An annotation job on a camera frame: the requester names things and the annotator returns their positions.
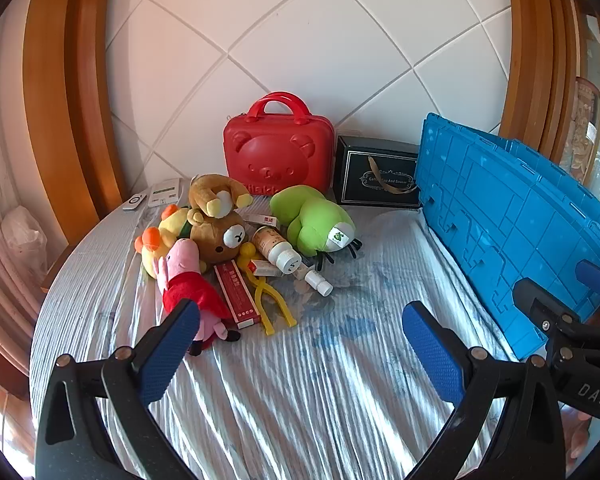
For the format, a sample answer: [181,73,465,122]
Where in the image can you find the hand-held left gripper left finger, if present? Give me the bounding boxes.
[34,298,202,480]

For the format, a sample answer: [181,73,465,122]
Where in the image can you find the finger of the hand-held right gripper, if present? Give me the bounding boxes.
[576,260,600,303]
[512,277,581,333]

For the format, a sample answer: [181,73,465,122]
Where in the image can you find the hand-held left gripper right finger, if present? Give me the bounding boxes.
[401,301,566,480]

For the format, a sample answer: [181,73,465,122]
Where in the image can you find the pink pig plush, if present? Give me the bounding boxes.
[156,238,242,357]

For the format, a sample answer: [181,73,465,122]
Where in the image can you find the long red box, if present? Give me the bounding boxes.
[214,260,262,331]

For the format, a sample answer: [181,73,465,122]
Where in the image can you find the blue plastic crate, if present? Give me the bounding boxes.
[414,112,600,358]

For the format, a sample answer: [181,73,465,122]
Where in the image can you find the brown bear plush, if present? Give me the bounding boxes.
[187,174,253,267]

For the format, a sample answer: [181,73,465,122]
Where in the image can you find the yellow duck plush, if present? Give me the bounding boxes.
[134,204,193,281]

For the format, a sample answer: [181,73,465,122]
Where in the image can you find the white red green box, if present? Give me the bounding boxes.
[242,212,281,228]

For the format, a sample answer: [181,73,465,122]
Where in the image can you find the green plush toy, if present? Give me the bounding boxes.
[269,185,363,267]

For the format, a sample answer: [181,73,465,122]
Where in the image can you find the person's right hand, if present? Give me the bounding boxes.
[562,407,593,461]

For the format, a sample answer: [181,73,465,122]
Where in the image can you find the yellow plastic tongs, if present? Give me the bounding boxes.
[237,242,297,336]

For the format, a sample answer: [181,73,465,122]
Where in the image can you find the small orange white box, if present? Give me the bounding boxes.
[248,259,284,277]

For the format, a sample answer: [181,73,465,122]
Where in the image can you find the light blue striped bed sheet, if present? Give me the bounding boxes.
[29,180,546,480]

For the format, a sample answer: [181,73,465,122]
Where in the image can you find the small white bottle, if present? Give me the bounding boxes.
[304,267,334,296]

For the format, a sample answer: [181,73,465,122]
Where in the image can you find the brown bottle white cap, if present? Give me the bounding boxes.
[251,226,302,275]

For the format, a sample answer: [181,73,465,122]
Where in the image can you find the white remote control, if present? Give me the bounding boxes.
[121,192,150,212]

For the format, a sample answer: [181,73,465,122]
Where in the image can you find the white flat device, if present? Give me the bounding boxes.
[147,178,181,208]

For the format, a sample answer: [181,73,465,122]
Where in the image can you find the red patterned rolled carpet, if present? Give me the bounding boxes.
[572,77,600,186]

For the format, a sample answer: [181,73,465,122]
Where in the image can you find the white plastic bag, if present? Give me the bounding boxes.
[0,205,48,286]

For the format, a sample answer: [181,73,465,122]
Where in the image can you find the black gift box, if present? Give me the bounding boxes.
[334,135,423,209]

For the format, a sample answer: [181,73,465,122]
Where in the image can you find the red bear suitcase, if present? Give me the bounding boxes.
[223,91,335,197]

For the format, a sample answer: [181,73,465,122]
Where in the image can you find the pale pink curtain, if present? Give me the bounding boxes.
[0,25,76,321]

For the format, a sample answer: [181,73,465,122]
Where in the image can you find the white padded headboard panel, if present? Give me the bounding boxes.
[102,0,513,201]

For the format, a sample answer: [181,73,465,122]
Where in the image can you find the wooden headboard post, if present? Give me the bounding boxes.
[22,0,148,241]
[497,0,581,171]

